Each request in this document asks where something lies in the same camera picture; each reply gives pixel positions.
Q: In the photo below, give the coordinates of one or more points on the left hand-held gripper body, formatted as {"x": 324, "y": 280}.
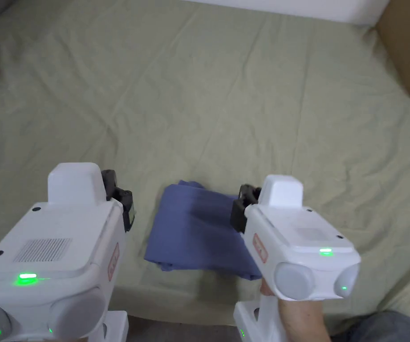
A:
{"x": 58, "y": 231}

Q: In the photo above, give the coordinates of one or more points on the brown cardboard carton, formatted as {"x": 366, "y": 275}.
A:
{"x": 409, "y": 53}

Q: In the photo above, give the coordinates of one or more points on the blue folded garment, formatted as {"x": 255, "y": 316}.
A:
{"x": 190, "y": 231}

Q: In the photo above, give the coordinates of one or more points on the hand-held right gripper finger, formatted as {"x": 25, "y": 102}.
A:
{"x": 239, "y": 217}

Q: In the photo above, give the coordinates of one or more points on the bed with pale green sheet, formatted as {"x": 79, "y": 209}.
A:
{"x": 190, "y": 107}

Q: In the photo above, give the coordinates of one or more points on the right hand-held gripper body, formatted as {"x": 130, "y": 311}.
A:
{"x": 297, "y": 242}

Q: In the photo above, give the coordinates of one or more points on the person's right hand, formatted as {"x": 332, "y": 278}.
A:
{"x": 302, "y": 320}

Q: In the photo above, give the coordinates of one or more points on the person's legs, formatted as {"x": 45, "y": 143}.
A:
{"x": 386, "y": 327}

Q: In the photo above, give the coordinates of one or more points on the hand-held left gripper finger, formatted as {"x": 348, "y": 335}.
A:
{"x": 128, "y": 210}

